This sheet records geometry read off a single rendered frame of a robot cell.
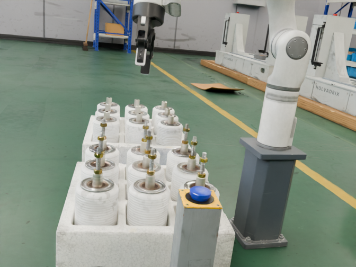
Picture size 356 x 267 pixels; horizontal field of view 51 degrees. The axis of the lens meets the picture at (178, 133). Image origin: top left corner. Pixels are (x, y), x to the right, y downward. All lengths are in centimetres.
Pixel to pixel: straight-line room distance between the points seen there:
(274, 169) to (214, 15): 670
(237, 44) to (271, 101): 430
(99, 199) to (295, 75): 60
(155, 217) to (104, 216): 11
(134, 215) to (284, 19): 65
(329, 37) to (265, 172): 262
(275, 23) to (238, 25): 437
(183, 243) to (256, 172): 45
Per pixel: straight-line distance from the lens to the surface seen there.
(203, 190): 69
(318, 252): 125
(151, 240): 84
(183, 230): 68
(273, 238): 120
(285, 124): 107
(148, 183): 85
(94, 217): 84
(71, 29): 720
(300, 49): 104
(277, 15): 108
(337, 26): 363
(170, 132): 136
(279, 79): 104
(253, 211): 113
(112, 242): 84
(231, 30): 543
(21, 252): 110
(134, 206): 85
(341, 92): 317
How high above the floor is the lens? 62
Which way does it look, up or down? 17 degrees down
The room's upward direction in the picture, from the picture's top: 6 degrees clockwise
